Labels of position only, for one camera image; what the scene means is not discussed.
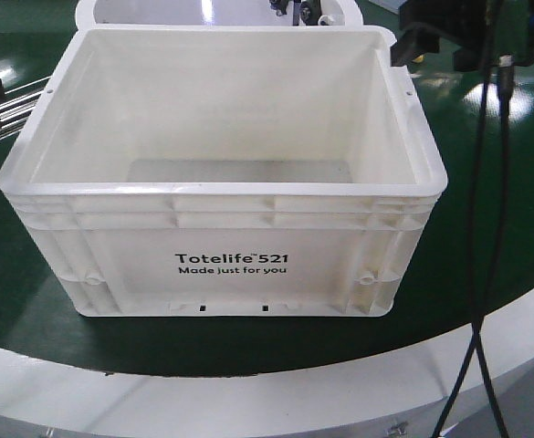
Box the black cable right inner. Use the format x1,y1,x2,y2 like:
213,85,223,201
430,0,505,438

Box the white inner turntable ring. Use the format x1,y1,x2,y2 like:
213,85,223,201
74,0,364,33

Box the black fixtures in hub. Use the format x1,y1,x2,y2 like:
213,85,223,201
268,0,340,26

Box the black cable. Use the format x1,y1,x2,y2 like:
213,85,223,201
430,0,505,438
469,54,515,438

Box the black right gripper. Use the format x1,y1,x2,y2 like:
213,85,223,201
390,1,534,72

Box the white outer table rim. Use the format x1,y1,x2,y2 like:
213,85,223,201
0,268,534,438

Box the steel roller rods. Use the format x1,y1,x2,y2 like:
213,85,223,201
0,76,50,141

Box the black cable right outer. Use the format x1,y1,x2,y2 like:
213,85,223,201
469,54,515,438

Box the white plastic tote box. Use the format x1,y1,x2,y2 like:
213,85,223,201
0,25,447,317

